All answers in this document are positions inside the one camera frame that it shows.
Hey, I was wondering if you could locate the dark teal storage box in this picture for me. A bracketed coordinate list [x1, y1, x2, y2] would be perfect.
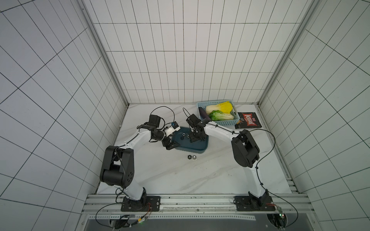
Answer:
[172, 127, 209, 154]

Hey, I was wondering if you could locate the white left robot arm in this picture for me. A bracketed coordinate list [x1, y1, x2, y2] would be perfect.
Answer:
[99, 115, 180, 201]

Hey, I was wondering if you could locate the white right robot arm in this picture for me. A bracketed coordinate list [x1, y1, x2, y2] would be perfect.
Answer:
[186, 114, 269, 207]

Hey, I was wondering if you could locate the purple eggplant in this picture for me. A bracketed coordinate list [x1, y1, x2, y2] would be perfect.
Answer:
[198, 107, 211, 121]

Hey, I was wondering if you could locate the green lettuce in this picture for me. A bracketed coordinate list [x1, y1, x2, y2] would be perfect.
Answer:
[209, 110, 234, 121]

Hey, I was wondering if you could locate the yellow napa cabbage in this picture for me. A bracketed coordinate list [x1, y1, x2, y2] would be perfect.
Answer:
[206, 101, 233, 114]

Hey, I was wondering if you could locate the light blue perforated basket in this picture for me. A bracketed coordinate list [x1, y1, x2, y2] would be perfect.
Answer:
[197, 100, 240, 126]

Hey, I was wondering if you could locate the black Kray chips bag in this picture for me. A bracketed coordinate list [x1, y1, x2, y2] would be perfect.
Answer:
[235, 112, 262, 129]

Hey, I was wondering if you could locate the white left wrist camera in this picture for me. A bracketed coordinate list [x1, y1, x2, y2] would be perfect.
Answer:
[164, 121, 181, 137]

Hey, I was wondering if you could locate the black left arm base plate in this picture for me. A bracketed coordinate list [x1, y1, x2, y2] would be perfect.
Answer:
[120, 196, 161, 212]

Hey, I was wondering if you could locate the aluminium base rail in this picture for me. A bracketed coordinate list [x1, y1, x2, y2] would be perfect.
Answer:
[77, 194, 321, 231]

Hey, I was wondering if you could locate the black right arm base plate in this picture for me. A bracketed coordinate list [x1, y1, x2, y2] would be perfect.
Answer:
[233, 190, 276, 212]

